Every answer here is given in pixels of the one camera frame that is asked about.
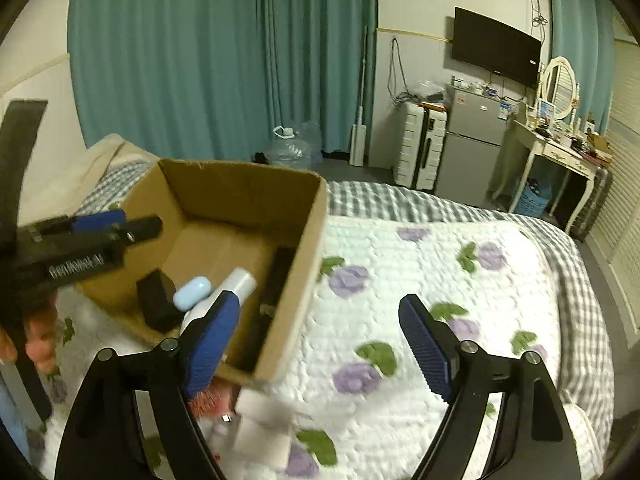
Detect white slatted door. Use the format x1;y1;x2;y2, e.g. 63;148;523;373
589;37;640;333

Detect white floral quilt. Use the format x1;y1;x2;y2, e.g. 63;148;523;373
30;214;617;480

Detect small black box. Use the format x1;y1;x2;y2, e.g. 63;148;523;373
135;268;184;334

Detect light blue earbuds case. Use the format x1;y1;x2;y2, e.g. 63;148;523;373
172;278;214;311

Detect white dressing table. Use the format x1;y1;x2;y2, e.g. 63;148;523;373
492;119;602;235

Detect beige pillow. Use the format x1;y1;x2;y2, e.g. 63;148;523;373
19;133;162;222

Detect small white box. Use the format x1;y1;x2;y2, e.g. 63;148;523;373
232;385;297;472

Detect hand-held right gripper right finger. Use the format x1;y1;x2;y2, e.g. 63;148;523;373
398;294;584;480

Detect blue plastic basket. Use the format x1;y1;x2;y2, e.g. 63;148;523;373
512;177;557;219

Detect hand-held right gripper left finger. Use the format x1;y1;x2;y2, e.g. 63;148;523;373
54;290;242;480

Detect wide teal curtain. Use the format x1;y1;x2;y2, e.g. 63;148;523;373
67;0;379;164

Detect white plastic bottle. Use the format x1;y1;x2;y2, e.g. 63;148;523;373
179;267;258;337

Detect red packet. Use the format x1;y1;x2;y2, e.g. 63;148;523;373
192;376;241;419

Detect cardboard box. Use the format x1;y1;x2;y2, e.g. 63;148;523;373
75;158;330;392

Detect hanging black cables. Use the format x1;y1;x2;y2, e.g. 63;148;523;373
386;36;427;110

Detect person's left hand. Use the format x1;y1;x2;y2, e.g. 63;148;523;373
0;292;65;376

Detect white suitcase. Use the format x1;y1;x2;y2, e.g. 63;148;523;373
392;100;449;192

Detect clear water jug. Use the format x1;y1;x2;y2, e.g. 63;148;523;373
262;124;324;171

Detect black wall television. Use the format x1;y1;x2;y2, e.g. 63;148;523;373
451;6;544;89

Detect narrow teal curtain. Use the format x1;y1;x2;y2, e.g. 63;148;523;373
545;0;618;135

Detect white flat mop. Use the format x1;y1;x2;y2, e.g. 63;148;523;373
349;24;372;167

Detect long black box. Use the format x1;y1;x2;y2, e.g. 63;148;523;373
234;245;297;374

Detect grey refrigerator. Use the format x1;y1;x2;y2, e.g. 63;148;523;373
434;84;517;207

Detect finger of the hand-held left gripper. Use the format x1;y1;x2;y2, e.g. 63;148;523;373
102;214;164;247
37;209;127;235

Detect oval vanity mirror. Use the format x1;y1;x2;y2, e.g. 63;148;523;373
537;56;582;124

